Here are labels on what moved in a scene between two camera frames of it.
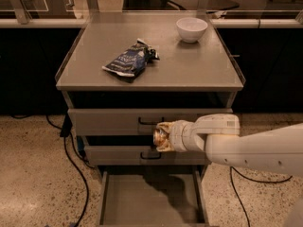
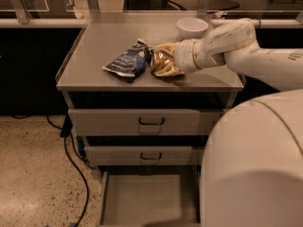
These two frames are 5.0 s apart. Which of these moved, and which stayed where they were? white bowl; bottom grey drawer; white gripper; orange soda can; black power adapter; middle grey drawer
Moved: white gripper; orange soda can
Stayed: white bowl; middle grey drawer; black power adapter; bottom grey drawer
